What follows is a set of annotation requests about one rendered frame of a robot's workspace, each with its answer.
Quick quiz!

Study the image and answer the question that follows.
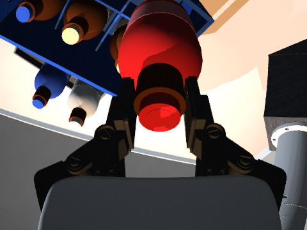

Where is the brown bottle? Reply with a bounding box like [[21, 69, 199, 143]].
[[62, 0, 114, 44], [109, 17, 129, 73], [16, 0, 67, 22]]

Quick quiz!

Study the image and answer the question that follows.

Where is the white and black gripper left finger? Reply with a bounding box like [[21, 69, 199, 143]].
[[34, 77, 137, 212]]

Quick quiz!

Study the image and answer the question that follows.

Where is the red bottle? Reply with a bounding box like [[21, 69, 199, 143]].
[[118, 0, 203, 132]]

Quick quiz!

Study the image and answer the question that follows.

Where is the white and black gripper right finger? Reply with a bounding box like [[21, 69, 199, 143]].
[[183, 76, 287, 211]]

